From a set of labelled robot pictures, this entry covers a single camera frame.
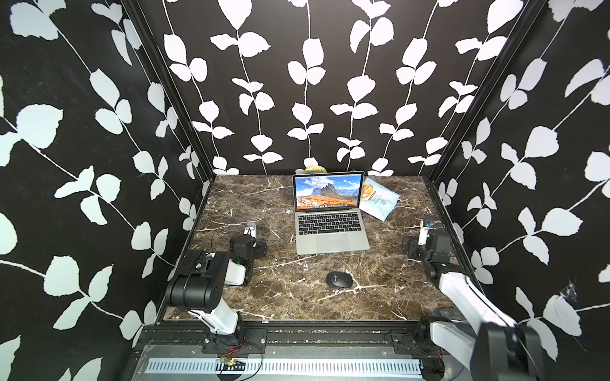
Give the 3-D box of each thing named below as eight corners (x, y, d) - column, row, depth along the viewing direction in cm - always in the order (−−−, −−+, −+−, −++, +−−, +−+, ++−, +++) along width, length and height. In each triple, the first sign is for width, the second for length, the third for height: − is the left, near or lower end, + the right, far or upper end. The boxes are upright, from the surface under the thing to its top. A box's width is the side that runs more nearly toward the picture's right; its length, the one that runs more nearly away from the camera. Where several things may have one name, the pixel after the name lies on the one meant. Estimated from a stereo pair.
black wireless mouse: (326, 288, 87) (326, 285, 85) (325, 274, 90) (326, 271, 88) (351, 288, 87) (352, 285, 85) (350, 274, 90) (351, 271, 88)
